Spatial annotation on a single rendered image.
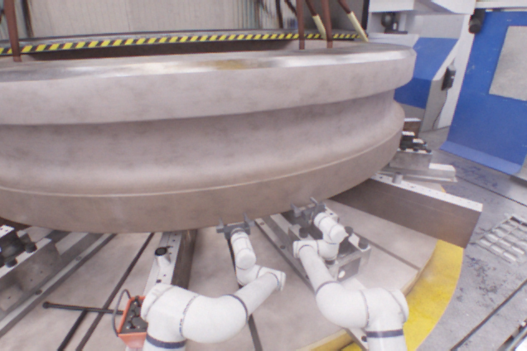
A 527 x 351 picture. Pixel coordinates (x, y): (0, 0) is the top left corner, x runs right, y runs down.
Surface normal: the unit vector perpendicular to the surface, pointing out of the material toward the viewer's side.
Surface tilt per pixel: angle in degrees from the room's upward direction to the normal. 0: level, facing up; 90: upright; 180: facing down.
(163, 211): 90
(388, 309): 37
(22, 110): 90
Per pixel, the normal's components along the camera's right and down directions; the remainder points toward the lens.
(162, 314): -0.28, -0.23
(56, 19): 0.48, 0.40
